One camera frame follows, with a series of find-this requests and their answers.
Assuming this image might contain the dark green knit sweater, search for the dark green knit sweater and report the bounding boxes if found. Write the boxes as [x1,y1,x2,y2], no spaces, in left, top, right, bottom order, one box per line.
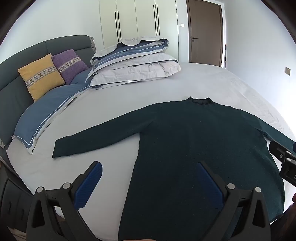
[53,98,293,240]

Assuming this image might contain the dark green upholstered headboard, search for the dark green upholstered headboard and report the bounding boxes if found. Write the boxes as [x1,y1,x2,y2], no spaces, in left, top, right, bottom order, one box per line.
[0,34,96,151]

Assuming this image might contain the folded grey blue duvet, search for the folded grey blue duvet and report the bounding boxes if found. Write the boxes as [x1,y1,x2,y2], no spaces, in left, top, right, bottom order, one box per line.
[85,37,181,88]

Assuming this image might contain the wall switch plate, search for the wall switch plate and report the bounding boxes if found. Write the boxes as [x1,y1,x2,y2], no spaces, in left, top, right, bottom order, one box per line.
[285,67,290,75]

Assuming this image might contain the dark bedside cabinet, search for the dark bedside cabinet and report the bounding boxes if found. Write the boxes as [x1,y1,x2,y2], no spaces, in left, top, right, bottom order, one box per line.
[0,165,33,232]

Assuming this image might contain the purple throw pillow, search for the purple throw pillow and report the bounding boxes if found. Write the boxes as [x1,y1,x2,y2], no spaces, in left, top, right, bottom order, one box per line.
[51,49,88,84]

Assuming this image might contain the brown wooden door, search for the brown wooden door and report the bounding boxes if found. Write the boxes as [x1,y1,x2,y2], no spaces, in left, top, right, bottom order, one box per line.
[186,1,224,67]

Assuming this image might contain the yellow throw pillow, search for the yellow throw pillow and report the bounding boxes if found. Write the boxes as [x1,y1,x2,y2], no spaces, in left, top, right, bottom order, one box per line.
[18,53,65,102]

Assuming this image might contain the blue bed pillow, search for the blue bed pillow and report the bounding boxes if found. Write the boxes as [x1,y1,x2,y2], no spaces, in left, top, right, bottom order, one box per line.
[12,69,90,154]

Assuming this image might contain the white wardrobe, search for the white wardrobe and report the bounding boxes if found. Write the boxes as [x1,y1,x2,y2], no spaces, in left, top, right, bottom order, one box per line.
[99,1,181,61]

